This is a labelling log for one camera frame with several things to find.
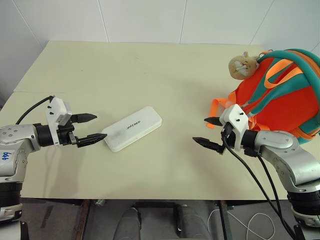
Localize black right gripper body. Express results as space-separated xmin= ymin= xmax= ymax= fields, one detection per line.
xmin=216 ymin=122 xmax=235 ymax=156

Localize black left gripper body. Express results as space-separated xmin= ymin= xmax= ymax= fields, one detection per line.
xmin=56 ymin=121 xmax=79 ymax=148

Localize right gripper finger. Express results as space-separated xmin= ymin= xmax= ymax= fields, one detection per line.
xmin=191 ymin=136 xmax=222 ymax=152
xmin=203 ymin=116 xmax=223 ymax=127

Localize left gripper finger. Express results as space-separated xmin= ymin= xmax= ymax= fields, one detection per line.
xmin=76 ymin=133 xmax=108 ymax=149
xmin=71 ymin=113 xmax=98 ymax=124

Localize white rectangular case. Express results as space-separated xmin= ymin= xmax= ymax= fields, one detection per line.
xmin=101 ymin=106 xmax=163 ymax=153

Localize orange and teal backpack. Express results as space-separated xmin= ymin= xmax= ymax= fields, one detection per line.
xmin=208 ymin=48 xmax=320 ymax=146

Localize beige plush toy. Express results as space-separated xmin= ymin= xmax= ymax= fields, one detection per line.
xmin=228 ymin=51 xmax=261 ymax=80

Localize black table leg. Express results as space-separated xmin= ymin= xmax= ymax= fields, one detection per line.
xmin=218 ymin=199 xmax=235 ymax=240

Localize dark grey rounded shape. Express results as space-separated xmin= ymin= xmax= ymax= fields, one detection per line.
xmin=119 ymin=207 xmax=143 ymax=240
xmin=174 ymin=204 xmax=209 ymax=240

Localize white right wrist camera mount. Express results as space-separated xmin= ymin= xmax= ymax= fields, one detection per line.
xmin=219 ymin=104 xmax=251 ymax=152

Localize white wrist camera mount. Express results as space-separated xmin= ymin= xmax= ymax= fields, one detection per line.
xmin=45 ymin=96 xmax=74 ymax=146
xmin=219 ymin=104 xmax=251 ymax=152

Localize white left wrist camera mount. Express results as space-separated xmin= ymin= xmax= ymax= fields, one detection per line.
xmin=45 ymin=96 xmax=74 ymax=146

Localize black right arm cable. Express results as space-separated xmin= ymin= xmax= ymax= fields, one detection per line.
xmin=221 ymin=129 xmax=300 ymax=240
xmin=257 ymin=153 xmax=291 ymax=231

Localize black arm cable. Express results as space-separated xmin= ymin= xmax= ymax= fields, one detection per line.
xmin=15 ymin=95 xmax=55 ymax=125
xmin=221 ymin=129 xmax=300 ymax=240
xmin=257 ymin=153 xmax=291 ymax=231

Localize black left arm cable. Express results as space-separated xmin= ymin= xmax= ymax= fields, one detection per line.
xmin=15 ymin=95 xmax=55 ymax=125

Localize white floor cable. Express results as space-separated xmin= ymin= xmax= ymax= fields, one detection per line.
xmin=208 ymin=208 xmax=276 ymax=240

